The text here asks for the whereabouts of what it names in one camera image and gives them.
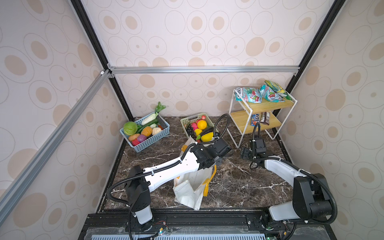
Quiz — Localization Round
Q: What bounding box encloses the large yellow mango toy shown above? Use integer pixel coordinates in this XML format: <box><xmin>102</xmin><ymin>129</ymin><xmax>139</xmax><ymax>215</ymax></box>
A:
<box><xmin>201</xmin><ymin>132</ymin><xmax>214</xmax><ymax>143</ymax></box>

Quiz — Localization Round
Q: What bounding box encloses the dark purple eggplant toy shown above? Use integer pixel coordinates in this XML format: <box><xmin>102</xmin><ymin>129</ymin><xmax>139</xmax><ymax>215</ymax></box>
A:
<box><xmin>196</xmin><ymin>127</ymin><xmax>214</xmax><ymax>140</ymax></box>

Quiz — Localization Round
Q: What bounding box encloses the white canvas grocery bag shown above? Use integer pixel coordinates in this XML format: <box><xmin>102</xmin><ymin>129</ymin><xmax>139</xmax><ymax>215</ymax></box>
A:
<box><xmin>172</xmin><ymin>136</ymin><xmax>217</xmax><ymax>211</ymax></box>

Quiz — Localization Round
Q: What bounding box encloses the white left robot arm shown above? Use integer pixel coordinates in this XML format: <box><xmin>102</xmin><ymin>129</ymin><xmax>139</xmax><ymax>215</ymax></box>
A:
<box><xmin>107</xmin><ymin>138</ymin><xmax>232</xmax><ymax>225</ymax></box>

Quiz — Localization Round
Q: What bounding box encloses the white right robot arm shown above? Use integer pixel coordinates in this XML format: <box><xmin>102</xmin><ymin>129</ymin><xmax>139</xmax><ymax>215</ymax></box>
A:
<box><xmin>241</xmin><ymin>138</ymin><xmax>338</xmax><ymax>224</ymax></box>

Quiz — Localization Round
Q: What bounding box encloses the green candy snack bag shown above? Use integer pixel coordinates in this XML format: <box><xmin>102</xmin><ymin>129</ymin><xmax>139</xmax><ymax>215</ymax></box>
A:
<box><xmin>235</xmin><ymin>87</ymin><xmax>262</xmax><ymax>104</ymax></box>

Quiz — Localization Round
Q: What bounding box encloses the teal candy snack bag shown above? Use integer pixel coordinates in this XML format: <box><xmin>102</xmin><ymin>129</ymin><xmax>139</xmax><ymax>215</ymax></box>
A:
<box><xmin>260</xmin><ymin>85</ymin><xmax>285</xmax><ymax>103</ymax></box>

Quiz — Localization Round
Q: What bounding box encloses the yellow green snack bag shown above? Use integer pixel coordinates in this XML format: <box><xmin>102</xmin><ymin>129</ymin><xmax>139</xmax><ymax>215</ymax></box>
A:
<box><xmin>265</xmin><ymin>80</ymin><xmax>292</xmax><ymax>100</ymax></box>

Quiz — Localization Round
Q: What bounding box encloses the yellow lemon toy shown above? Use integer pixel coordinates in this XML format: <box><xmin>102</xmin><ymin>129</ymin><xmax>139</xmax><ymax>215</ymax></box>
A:
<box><xmin>194</xmin><ymin>128</ymin><xmax>203</xmax><ymax>136</ymax></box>

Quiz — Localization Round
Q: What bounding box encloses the light green perforated basket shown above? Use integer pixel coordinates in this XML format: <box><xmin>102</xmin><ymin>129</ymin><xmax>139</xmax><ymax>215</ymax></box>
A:
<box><xmin>180</xmin><ymin>113</ymin><xmax>215</xmax><ymax>138</ymax></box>

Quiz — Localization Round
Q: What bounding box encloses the blue candy packet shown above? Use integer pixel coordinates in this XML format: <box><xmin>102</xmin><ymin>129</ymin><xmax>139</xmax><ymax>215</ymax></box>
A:
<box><xmin>251</xmin><ymin>114</ymin><xmax>260</xmax><ymax>126</ymax></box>

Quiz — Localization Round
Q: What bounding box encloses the black grape bunch toy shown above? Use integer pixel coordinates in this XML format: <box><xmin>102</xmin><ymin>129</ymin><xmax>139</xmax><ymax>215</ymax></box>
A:
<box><xmin>186</xmin><ymin>124</ymin><xmax>196</xmax><ymax>139</ymax></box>

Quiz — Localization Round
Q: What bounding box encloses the pink dragon fruit toy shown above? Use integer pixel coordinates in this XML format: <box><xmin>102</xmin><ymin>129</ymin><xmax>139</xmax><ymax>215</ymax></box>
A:
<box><xmin>191</xmin><ymin>123</ymin><xmax>199</xmax><ymax>131</ymax></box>

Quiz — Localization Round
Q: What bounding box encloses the brown chocolate bar packet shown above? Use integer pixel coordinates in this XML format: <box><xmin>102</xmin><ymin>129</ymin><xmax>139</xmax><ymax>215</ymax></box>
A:
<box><xmin>260</xmin><ymin>112</ymin><xmax>270</xmax><ymax>126</ymax></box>

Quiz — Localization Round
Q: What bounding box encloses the white cauliflower toy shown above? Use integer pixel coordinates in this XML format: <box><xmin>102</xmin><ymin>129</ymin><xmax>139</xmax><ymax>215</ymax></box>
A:
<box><xmin>152</xmin><ymin>127</ymin><xmax>162</xmax><ymax>136</ymax></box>

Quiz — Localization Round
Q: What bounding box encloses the orange potato toy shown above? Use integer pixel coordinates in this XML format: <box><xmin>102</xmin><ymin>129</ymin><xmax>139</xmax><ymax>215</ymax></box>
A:
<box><xmin>141</xmin><ymin>126</ymin><xmax>153</xmax><ymax>138</ymax></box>

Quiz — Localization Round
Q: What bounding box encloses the blue perforated basket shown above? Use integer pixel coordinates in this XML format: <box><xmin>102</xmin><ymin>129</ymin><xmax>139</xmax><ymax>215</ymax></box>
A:
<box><xmin>120</xmin><ymin>116</ymin><xmax>170</xmax><ymax>153</ymax></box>

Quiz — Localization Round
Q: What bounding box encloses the white daikon radish toy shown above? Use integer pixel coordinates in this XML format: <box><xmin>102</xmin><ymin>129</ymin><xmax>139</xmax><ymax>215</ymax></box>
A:
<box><xmin>141</xmin><ymin>102</ymin><xmax>166</xmax><ymax>126</ymax></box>

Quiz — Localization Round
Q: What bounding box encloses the green cucumber toy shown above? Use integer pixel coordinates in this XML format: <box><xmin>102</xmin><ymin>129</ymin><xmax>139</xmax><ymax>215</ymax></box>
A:
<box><xmin>136</xmin><ymin>119</ymin><xmax>159</xmax><ymax>133</ymax></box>

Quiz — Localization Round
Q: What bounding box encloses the green cabbage toy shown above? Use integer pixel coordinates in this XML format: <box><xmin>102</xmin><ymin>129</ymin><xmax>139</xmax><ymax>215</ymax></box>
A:
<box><xmin>123</xmin><ymin>122</ymin><xmax>139</xmax><ymax>136</ymax></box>

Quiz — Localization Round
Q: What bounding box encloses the white wire wooden shelf rack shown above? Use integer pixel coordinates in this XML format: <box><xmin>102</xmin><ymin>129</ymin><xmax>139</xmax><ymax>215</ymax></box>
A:
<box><xmin>227</xmin><ymin>89</ymin><xmax>298</xmax><ymax>148</ymax></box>

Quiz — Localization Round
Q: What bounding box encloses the horizontal aluminium frame bar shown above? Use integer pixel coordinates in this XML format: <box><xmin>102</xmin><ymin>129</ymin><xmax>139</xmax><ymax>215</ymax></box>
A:
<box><xmin>110</xmin><ymin>66</ymin><xmax>300</xmax><ymax>75</ymax></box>

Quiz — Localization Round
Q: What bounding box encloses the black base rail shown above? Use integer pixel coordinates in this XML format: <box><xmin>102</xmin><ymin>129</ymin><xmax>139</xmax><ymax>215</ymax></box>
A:
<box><xmin>79</xmin><ymin>208</ymin><xmax>336</xmax><ymax>240</ymax></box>

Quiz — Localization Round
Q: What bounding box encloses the diagonal aluminium frame bar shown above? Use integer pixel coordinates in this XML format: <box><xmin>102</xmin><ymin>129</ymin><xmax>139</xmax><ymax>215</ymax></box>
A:
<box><xmin>1</xmin><ymin>69</ymin><xmax>112</xmax><ymax>224</ymax></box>

